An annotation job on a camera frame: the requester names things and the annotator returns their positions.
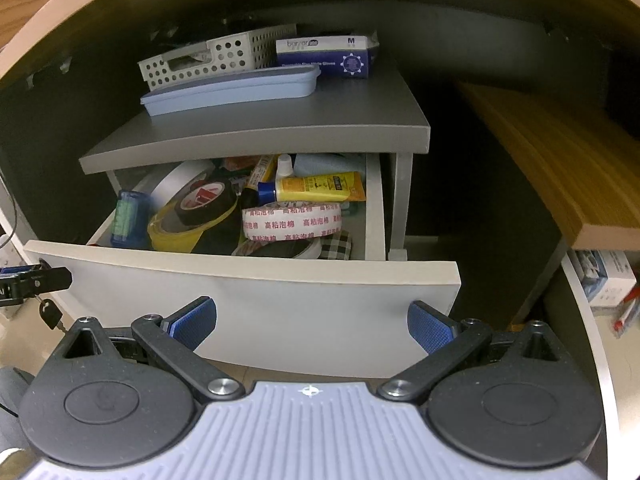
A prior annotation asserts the white drawer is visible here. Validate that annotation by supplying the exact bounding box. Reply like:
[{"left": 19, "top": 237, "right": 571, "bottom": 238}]
[{"left": 25, "top": 155, "right": 461, "bottom": 378}]

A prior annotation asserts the grey drawer cabinet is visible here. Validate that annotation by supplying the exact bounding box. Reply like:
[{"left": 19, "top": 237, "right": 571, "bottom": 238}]
[{"left": 79, "top": 63, "right": 431, "bottom": 256}]

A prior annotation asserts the black key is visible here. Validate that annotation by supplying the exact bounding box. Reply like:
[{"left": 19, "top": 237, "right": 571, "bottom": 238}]
[{"left": 39, "top": 299, "right": 66, "bottom": 333}]

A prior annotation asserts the yellow tape roll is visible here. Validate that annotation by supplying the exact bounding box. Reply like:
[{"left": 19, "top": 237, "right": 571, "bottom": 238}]
[{"left": 148, "top": 200, "right": 238, "bottom": 254}]

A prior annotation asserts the blue green small bottle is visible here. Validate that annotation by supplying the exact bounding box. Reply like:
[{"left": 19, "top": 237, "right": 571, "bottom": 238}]
[{"left": 111, "top": 190, "right": 151, "bottom": 249}]

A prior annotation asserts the black tape roll red label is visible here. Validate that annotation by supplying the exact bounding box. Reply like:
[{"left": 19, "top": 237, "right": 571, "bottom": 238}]
[{"left": 175, "top": 180, "right": 236, "bottom": 226}]

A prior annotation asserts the black white checkered item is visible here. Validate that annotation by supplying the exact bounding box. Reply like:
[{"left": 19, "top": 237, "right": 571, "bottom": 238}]
[{"left": 318, "top": 230, "right": 352, "bottom": 261}]

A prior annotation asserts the white tape roll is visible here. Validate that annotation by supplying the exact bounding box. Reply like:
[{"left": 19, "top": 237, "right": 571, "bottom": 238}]
[{"left": 134, "top": 159, "right": 215, "bottom": 211}]

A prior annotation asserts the white foam tape red text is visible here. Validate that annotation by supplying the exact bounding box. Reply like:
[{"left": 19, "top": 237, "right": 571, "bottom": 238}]
[{"left": 242, "top": 202, "right": 343, "bottom": 242}]

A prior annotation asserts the white blue cardboard box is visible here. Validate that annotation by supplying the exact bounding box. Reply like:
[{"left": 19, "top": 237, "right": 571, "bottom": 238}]
[{"left": 568, "top": 249, "right": 637, "bottom": 308}]

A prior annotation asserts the yellow glue tube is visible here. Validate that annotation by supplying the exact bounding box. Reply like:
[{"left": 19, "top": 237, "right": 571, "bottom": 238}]
[{"left": 258, "top": 171, "right": 367, "bottom": 205}]

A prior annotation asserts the red white pen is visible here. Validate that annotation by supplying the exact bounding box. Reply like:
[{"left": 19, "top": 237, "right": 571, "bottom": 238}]
[{"left": 613, "top": 285, "right": 640, "bottom": 338}]

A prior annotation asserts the white cap glue bottle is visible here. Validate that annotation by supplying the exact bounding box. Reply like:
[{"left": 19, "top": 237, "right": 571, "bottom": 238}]
[{"left": 276, "top": 154, "right": 294, "bottom": 180}]

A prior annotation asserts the light blue cloth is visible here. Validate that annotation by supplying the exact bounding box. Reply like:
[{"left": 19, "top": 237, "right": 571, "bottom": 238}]
[{"left": 294, "top": 153, "right": 367, "bottom": 178}]

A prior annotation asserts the wooden shelf board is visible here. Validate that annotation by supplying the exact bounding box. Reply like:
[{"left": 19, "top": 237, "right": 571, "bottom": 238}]
[{"left": 463, "top": 84, "right": 639, "bottom": 252}]

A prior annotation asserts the light blue plastic tray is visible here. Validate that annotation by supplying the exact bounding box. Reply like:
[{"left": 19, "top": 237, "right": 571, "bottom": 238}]
[{"left": 140, "top": 65, "right": 321, "bottom": 117}]

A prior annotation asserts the white perforated plastic basket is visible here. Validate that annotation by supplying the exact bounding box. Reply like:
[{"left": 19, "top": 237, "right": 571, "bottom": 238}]
[{"left": 138, "top": 24, "right": 297, "bottom": 91}]

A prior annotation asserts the blue glove box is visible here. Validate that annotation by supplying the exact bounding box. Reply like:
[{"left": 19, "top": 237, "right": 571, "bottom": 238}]
[{"left": 276, "top": 35, "right": 380, "bottom": 79}]

